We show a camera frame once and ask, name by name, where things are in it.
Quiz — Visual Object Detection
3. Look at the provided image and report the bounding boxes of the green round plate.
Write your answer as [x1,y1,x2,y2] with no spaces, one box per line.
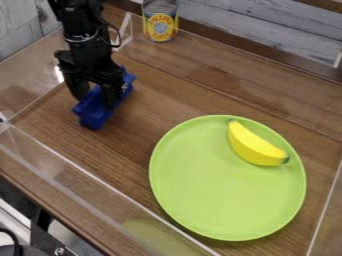
[149,115,308,241]

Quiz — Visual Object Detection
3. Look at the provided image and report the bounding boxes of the black metal stand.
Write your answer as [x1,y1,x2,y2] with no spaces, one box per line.
[30,208,77,256]

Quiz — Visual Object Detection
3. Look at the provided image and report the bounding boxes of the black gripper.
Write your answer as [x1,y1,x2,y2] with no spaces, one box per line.
[54,35,125,108]

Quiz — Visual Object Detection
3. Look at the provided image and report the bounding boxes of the black cable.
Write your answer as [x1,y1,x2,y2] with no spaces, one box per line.
[0,227,23,256]

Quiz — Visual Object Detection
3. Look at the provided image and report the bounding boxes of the yellow labelled tin can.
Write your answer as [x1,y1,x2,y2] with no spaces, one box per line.
[142,0,180,43]

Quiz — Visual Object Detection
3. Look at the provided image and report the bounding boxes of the yellow half-round block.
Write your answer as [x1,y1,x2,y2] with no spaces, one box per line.
[228,119,291,166]

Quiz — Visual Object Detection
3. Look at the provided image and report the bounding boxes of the blue plastic block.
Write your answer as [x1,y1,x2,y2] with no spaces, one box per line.
[73,67,137,130]

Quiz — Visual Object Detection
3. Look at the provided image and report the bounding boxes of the clear acrylic tray walls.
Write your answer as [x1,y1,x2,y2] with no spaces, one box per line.
[0,13,342,256]

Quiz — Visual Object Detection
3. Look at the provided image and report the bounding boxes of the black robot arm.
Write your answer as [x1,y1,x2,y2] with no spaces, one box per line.
[49,0,125,108]

